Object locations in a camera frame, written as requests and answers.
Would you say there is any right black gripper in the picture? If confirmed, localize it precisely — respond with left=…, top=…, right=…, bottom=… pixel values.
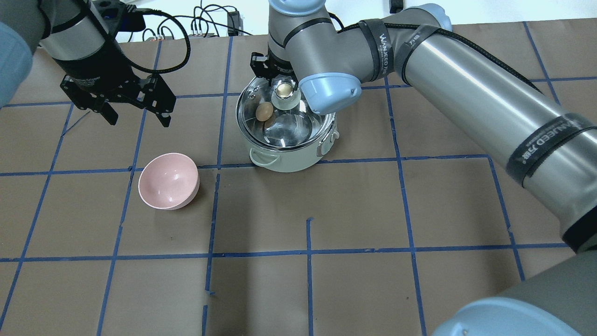
left=250, top=46, right=297, bottom=87

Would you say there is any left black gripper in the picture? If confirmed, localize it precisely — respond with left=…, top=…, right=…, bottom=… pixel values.
left=60, top=42, right=176, bottom=128

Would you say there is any brown egg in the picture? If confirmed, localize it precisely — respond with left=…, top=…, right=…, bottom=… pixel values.
left=255, top=102, right=274, bottom=122

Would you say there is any glass pot lid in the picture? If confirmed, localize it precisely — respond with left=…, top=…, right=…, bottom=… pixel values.
left=236, top=75, right=335, bottom=151

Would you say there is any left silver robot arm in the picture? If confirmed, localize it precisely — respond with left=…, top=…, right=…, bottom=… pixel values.
left=1, top=0, right=190, bottom=127

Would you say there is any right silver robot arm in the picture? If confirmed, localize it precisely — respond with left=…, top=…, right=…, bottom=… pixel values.
left=250, top=0, right=597, bottom=336

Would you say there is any pale green steel pot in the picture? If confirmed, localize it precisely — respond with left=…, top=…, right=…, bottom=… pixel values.
left=236, top=75, right=340, bottom=174

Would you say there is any black usb hub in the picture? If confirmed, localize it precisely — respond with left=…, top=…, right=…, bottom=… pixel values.
left=227, top=10, right=242, bottom=36

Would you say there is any pink bowl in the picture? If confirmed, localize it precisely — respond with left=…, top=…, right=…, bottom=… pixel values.
left=137, top=153, right=200, bottom=210

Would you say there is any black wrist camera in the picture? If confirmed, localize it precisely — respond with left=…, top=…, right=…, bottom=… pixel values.
left=92, top=0, right=146, bottom=36

